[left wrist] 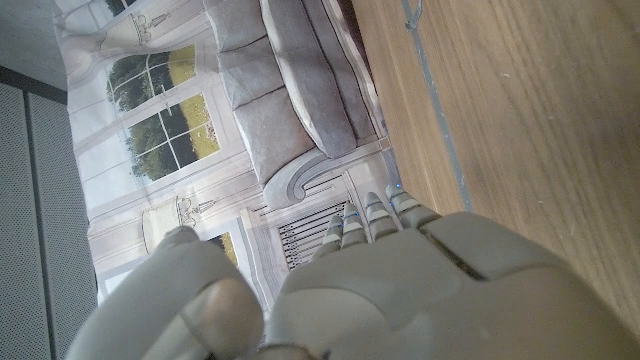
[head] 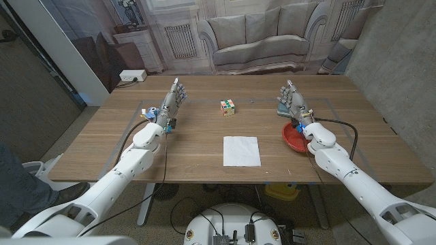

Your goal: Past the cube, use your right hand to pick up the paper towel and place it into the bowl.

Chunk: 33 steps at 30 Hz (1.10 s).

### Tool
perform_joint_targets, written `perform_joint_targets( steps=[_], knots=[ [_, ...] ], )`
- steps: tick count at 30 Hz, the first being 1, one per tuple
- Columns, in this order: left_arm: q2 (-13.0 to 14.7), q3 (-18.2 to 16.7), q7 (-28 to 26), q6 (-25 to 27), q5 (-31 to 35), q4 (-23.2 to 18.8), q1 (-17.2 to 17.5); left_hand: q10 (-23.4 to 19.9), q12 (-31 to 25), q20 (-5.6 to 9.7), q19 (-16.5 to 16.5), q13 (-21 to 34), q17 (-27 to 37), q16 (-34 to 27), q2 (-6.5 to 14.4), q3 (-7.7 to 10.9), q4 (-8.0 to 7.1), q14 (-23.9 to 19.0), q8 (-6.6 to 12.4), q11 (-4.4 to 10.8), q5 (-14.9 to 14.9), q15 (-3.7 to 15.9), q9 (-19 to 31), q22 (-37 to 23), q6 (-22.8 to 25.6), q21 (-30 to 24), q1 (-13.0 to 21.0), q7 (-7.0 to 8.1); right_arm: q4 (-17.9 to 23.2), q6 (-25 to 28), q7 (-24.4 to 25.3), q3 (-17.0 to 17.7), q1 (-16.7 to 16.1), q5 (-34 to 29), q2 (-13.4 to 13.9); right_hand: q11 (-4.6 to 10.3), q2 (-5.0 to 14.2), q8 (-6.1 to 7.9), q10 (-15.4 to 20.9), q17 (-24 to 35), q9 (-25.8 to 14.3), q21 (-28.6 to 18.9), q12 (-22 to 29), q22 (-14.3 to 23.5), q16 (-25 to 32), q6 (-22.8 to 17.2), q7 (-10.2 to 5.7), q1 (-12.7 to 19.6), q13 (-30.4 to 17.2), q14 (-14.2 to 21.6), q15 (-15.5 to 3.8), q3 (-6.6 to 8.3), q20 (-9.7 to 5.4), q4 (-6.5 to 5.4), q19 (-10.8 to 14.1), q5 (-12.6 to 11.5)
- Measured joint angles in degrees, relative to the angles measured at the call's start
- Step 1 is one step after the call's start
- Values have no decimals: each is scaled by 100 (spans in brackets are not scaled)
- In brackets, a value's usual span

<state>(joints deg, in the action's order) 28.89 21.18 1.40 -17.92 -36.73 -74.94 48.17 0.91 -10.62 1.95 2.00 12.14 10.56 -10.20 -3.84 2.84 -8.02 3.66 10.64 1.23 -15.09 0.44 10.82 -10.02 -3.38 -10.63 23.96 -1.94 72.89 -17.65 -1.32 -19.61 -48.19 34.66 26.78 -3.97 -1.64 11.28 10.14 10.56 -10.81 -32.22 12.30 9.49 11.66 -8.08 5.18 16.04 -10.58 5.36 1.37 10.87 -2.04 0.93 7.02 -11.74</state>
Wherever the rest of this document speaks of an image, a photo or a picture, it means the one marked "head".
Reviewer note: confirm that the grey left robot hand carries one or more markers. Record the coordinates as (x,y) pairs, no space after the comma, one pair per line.
(168,109)

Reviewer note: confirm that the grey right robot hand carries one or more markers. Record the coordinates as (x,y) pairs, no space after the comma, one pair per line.
(296,103)

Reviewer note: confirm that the white paper towel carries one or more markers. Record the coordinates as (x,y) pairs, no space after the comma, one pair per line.
(241,151)

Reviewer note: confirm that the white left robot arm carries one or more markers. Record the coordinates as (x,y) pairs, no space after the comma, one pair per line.
(136,163)

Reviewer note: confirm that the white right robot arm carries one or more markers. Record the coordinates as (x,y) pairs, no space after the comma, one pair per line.
(340,160)

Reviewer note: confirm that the red bowl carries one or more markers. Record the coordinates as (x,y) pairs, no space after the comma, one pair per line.
(291,137)

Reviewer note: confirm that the colourful puzzle cube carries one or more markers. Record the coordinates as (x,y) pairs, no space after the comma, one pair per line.
(227,108)

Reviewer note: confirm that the teal rounded sponge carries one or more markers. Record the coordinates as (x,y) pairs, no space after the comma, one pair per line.
(282,110)

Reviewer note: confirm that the white power strip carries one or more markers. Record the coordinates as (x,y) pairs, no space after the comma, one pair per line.
(133,75)

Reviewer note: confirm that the printed living room backdrop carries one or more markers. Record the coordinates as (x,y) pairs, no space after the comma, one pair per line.
(259,37)

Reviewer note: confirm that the black round floor grille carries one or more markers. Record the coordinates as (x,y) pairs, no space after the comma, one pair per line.
(165,192)

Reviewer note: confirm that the yellow object under table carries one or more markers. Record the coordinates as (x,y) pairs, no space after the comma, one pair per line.
(277,192)

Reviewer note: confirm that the white table leg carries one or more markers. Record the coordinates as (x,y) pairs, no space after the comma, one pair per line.
(145,204)

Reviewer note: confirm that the grey table leg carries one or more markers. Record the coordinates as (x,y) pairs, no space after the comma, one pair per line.
(318,207)

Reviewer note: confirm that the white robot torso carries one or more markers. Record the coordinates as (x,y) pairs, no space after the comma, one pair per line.
(231,217)

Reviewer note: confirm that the dark leather shoe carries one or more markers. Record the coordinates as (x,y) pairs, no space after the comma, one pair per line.
(73,192)

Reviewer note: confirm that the white plastic stand base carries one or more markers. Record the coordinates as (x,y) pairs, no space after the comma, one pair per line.
(44,171)

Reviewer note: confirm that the person's leg in jeans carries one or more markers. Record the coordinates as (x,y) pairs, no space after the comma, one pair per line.
(20,190)

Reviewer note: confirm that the blue toy camera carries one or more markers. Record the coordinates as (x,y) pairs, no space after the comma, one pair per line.
(151,112)

